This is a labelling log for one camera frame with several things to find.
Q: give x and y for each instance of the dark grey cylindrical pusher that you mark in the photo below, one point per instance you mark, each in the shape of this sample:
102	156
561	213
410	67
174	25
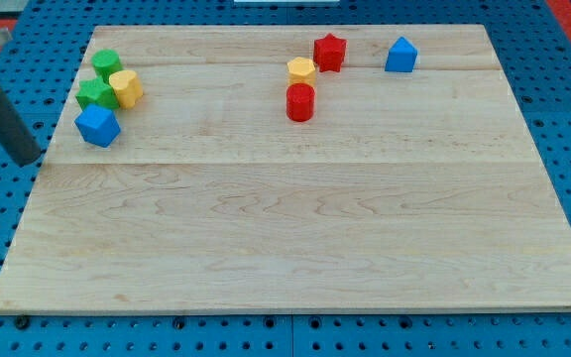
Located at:
15	137

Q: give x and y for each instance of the blue cube block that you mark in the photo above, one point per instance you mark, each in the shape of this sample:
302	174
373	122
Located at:
97	125

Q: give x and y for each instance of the green star block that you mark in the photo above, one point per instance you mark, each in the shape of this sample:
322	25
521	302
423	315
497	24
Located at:
96	92

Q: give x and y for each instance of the green cylinder block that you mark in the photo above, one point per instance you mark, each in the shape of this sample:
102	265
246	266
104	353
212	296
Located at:
106	62

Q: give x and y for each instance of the yellow heart block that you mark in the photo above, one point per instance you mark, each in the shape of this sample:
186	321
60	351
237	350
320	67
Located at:
127	87

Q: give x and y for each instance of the red cylinder block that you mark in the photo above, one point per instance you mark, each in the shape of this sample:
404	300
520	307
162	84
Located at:
300	100

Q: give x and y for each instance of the yellow hexagon block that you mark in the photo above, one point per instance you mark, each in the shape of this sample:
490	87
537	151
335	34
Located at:
301	70

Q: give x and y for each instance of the red star block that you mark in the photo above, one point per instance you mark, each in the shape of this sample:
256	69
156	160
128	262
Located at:
329	53

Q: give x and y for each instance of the blue pentagon block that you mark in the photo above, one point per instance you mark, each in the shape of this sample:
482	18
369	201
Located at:
402	56

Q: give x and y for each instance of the light wooden board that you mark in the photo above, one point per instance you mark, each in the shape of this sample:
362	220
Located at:
406	192

